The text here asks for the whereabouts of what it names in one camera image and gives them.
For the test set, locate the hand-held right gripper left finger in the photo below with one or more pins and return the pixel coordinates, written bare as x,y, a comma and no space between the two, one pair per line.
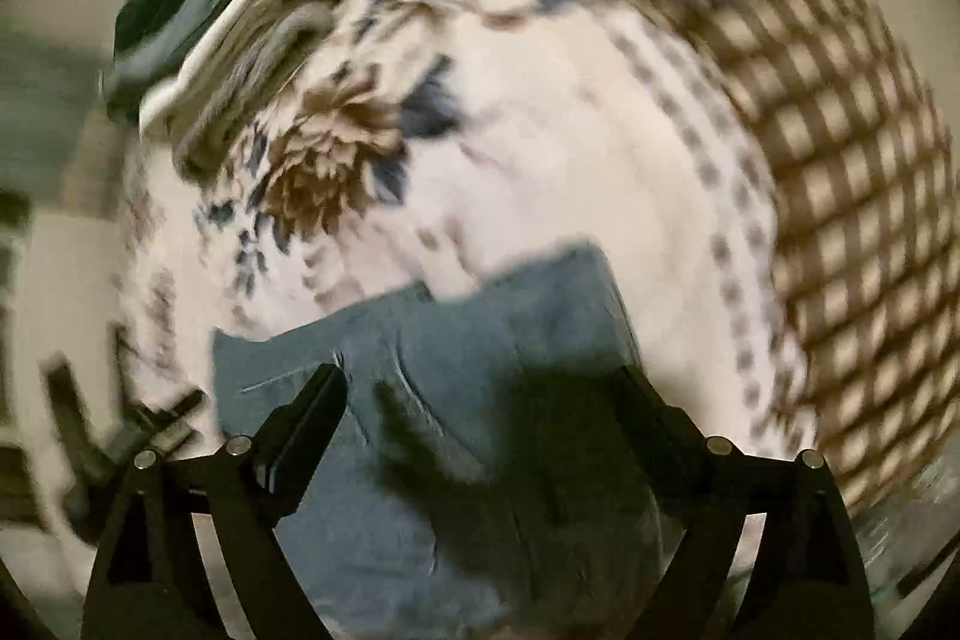
307,430

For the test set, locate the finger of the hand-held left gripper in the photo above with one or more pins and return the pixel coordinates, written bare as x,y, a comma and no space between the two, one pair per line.
161,419

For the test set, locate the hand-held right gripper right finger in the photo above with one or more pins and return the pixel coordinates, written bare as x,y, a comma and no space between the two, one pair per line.
660,430

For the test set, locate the blue denim pants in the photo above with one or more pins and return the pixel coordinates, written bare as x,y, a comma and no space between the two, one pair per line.
465,347

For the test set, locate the floral bedspread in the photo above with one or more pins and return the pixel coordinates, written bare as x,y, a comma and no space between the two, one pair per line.
562,145

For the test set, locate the brown checkered blanket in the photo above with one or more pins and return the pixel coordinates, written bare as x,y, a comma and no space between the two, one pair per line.
847,160

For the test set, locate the folded grey garment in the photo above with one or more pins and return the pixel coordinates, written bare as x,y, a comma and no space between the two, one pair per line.
262,63

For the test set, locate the folded white garment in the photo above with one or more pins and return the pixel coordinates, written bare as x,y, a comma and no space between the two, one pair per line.
240,25

